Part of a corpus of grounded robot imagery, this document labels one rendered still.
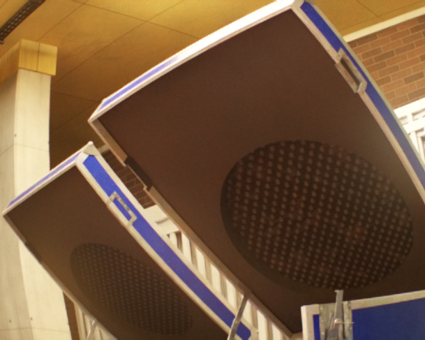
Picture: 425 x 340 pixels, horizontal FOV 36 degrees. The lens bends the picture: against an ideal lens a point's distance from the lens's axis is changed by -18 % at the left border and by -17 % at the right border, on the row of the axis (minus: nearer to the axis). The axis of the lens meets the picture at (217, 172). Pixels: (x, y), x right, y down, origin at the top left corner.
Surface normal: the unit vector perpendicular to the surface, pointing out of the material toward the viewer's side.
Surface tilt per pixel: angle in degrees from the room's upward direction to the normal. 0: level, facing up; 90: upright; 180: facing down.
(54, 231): 136
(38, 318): 90
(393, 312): 90
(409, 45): 90
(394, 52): 90
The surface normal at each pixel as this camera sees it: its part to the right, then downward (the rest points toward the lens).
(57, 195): -0.41, 0.59
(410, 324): 0.69, -0.30
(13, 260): -0.66, -0.15
